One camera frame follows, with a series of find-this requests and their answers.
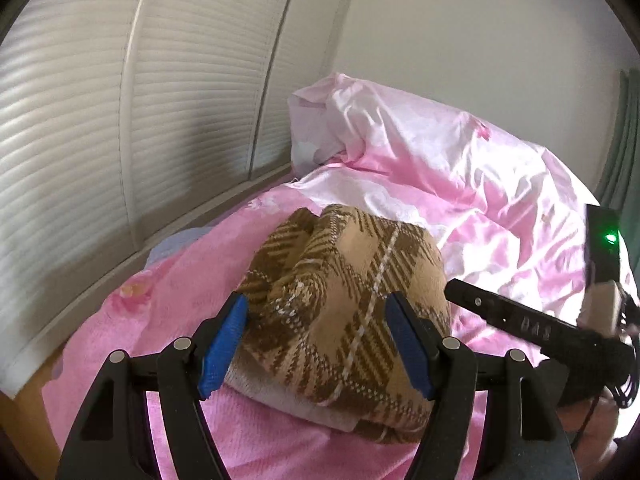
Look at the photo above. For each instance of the pink satin duvet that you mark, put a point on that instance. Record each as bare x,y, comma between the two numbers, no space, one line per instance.
450,160

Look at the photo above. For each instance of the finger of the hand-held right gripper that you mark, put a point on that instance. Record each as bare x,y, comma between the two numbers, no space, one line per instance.
525,322

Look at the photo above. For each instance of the brown plaid knit sweater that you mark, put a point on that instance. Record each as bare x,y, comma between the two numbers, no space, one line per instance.
350,305

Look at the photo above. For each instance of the pale blue cloth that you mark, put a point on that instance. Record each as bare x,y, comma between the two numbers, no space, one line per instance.
175,242

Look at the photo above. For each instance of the white louvered closet door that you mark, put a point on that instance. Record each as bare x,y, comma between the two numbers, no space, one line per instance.
200,90
65,150
300,60

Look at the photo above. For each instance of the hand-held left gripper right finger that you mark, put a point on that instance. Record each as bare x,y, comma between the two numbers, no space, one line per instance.
407,345

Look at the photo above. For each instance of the person's right forearm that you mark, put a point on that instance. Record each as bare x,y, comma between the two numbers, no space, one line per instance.
592,435

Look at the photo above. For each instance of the grey-green curtain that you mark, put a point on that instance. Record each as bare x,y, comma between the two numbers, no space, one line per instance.
622,145

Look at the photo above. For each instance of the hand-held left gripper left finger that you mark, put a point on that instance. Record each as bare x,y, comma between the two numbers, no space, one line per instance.
225,345

